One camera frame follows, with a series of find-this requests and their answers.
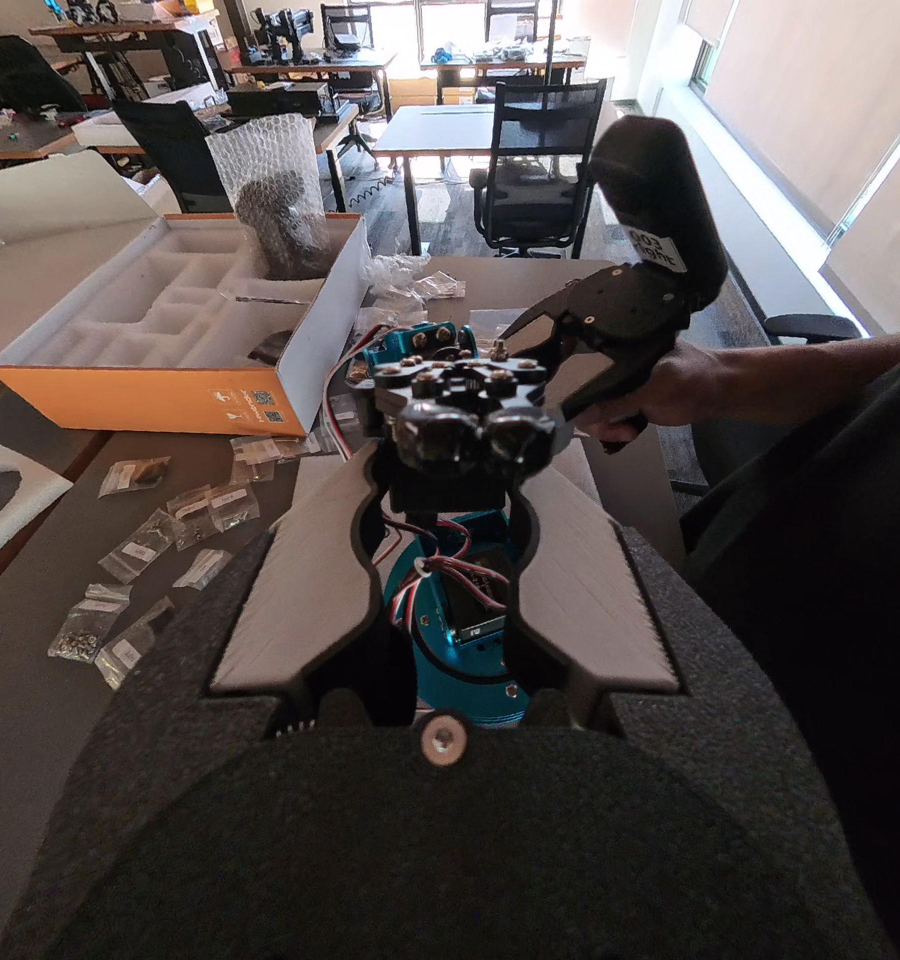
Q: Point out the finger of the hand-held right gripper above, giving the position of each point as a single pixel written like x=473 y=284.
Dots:
x=563 y=318
x=593 y=375

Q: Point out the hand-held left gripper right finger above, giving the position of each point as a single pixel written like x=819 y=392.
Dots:
x=593 y=600

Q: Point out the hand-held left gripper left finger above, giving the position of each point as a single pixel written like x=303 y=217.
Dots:
x=300 y=600

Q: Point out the blue toy robot arm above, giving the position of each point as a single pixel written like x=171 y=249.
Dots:
x=458 y=615

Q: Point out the person's right forearm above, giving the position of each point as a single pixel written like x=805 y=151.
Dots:
x=825 y=383

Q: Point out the dark grey desk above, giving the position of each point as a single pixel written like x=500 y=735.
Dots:
x=60 y=720

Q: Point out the cluttered wooden desk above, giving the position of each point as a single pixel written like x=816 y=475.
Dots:
x=120 y=30

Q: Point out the person's right hand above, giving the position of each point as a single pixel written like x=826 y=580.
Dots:
x=675 y=393

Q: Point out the white foam sheet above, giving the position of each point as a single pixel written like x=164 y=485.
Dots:
x=578 y=465

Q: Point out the black mesh office chair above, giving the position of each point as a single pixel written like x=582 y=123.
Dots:
x=540 y=158

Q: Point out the pile of small parts bags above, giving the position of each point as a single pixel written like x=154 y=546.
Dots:
x=165 y=540

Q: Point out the small clear parts bag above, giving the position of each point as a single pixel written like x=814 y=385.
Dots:
x=412 y=278

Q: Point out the beige roller blind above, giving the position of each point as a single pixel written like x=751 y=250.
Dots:
x=825 y=90

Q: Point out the grey office table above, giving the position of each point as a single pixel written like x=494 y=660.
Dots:
x=435 y=128

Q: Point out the thin metal tool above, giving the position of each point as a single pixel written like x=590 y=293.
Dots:
x=262 y=300

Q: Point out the bubble wrap bag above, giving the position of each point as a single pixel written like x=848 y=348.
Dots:
x=277 y=195

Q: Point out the white parts box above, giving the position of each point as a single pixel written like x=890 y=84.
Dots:
x=165 y=300

